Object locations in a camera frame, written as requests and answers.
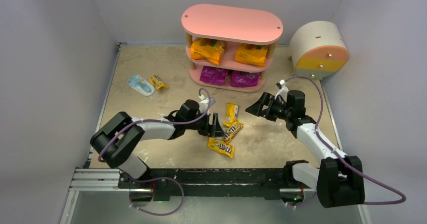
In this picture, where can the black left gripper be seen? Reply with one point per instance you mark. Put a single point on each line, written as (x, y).
(208, 125)

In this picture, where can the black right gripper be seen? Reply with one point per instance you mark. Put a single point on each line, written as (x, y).
(269, 105)

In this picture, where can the purple blackcurrant gummy bag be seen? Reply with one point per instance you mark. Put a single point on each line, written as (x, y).
(214, 75)
(242, 79)

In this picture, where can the orange mango gummy bag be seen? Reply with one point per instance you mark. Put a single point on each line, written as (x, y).
(208, 49)
(251, 54)

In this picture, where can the small yellow M&M's bag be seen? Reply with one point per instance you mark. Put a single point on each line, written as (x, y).
(156, 81)

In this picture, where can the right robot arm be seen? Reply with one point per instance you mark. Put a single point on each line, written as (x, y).
(334, 181)

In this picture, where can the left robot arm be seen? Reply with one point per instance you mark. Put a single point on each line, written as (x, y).
(117, 139)

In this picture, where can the pink three-tier shelf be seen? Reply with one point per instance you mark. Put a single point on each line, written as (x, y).
(234, 26)

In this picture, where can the round cream drawer cabinet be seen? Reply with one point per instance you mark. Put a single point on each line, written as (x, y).
(318, 50)

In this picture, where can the light blue oval package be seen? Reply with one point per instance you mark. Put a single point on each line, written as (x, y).
(141, 85)

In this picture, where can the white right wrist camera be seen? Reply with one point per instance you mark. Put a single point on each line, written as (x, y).
(282, 89)

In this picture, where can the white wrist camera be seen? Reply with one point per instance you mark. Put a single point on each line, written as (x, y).
(204, 103)
(282, 89)

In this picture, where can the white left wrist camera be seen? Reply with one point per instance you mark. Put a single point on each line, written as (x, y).
(204, 103)

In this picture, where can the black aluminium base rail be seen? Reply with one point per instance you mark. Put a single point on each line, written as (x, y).
(265, 183)

